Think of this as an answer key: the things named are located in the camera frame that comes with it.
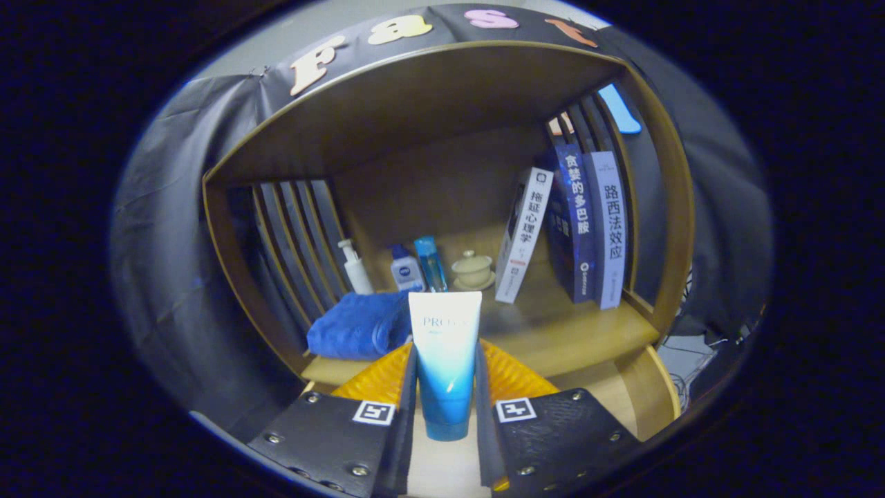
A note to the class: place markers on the beige lidded teacup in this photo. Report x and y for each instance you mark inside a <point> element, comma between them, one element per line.
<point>473,271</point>

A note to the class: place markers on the white book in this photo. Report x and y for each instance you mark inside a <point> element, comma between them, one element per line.
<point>525,235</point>

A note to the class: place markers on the rolled blue towel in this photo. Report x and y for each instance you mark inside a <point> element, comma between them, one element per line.
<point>352,325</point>

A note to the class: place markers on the white bottle with blue cap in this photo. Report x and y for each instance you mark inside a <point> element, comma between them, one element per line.
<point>406,273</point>

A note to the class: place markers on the light purple book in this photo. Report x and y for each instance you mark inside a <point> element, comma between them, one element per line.
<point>610,228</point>

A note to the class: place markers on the clear blue bottle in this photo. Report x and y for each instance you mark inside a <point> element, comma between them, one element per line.
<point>431,266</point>

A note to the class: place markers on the wooden countertop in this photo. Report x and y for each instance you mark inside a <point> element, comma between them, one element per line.
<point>567,332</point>

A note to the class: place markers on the white pump bottle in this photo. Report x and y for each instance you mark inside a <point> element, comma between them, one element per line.
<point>357,277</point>

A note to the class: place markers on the black backdrop cloth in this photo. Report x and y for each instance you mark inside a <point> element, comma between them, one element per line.
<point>180,207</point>

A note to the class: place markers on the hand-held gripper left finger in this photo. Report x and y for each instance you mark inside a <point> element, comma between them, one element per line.
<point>404,443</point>

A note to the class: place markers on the black book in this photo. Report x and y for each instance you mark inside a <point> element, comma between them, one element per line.
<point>559,238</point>

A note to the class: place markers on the white and blue tube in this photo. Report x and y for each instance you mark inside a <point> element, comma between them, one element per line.
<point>446,346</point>

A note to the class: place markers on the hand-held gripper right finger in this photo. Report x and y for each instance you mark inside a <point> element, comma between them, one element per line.
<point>484,443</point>

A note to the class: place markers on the dark blue book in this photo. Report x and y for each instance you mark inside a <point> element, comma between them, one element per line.
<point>577,214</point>

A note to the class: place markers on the wooden cabinet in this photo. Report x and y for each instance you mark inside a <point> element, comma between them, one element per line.
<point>415,104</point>

